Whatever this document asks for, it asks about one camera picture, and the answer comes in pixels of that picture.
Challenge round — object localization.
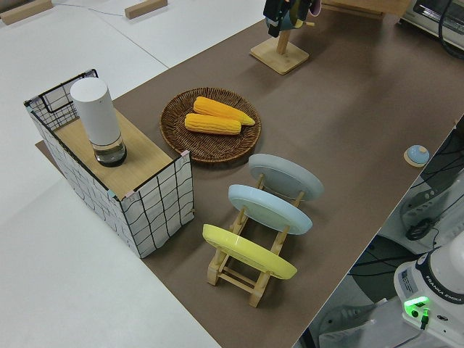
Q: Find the blue dome bell wooden base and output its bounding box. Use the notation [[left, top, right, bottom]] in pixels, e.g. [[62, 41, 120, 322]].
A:
[[403, 144, 431, 168]]

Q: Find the yellow corn cob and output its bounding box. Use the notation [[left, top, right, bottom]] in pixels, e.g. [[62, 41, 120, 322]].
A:
[[192, 96, 256, 127], [184, 112, 242, 136]]

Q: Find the brown wicker basket tray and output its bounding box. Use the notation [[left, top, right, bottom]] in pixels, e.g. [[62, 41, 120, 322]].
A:
[[159, 86, 262, 164]]

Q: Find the thick black cable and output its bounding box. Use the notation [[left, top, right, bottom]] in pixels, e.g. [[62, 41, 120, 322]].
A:
[[436, 0, 464, 61]]

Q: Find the white cylindrical grinder bottle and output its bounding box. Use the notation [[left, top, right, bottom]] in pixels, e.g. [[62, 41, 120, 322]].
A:
[[70, 79, 128, 168]]

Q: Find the wooden block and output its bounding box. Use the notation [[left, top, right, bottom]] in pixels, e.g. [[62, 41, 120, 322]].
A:
[[124, 0, 169, 20], [0, 0, 54, 26]]

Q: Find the wooden dish rack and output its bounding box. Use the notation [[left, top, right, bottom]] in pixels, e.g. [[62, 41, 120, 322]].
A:
[[207, 173, 306, 309]]

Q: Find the black wire basket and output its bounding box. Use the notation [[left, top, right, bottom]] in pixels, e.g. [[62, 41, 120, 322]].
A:
[[37, 68, 99, 131]]

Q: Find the white grid-pattern shelf box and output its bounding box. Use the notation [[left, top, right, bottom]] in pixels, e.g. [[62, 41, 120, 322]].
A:
[[23, 68, 196, 260]]

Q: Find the wooden drawer cabinet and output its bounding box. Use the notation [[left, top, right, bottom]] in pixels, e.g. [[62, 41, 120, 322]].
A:
[[320, 0, 386, 20]]

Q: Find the black coiled cable bundle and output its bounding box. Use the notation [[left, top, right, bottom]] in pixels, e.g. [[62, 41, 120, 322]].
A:
[[405, 218, 435, 241]]

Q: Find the wooden mug stand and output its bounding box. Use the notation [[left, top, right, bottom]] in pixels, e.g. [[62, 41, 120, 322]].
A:
[[249, 20, 315, 76]]

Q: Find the light blue plate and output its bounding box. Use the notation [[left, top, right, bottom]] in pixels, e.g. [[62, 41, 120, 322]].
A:
[[227, 183, 313, 236]]

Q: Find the grey plate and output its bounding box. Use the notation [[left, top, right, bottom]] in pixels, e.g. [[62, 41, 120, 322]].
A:
[[248, 153, 325, 202]]

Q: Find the yellow mug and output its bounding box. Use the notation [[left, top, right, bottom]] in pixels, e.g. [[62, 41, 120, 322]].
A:
[[291, 0, 306, 29]]

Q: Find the black mug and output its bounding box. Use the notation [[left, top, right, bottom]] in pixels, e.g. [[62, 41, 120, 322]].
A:
[[262, 0, 291, 38]]

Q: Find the brown table mat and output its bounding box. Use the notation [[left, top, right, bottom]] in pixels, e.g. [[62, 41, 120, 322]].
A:
[[34, 6, 464, 348]]

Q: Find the yellow plate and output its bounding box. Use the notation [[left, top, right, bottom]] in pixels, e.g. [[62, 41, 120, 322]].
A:
[[202, 223, 299, 281]]

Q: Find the silver toaster oven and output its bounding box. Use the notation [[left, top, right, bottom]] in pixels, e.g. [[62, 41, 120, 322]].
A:
[[394, 0, 464, 50]]

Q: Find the dark teal mug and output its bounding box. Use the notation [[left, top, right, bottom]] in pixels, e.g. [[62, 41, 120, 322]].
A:
[[266, 0, 302, 32]]

